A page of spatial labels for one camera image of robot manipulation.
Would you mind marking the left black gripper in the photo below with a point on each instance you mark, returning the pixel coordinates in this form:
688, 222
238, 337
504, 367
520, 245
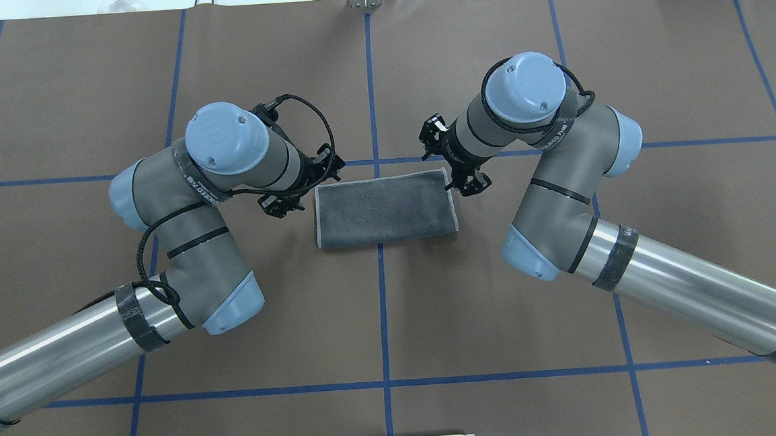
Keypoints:
309, 175

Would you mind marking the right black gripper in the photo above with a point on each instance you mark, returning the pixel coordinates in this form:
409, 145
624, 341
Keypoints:
450, 148

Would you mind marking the pink and grey towel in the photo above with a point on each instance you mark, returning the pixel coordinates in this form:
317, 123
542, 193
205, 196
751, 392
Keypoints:
384, 210

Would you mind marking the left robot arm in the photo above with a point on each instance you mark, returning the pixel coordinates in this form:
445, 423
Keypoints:
191, 272

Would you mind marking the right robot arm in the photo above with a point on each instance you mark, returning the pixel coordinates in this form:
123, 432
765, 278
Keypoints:
536, 100

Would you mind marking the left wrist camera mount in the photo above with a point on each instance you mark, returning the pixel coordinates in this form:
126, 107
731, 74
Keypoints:
268, 114

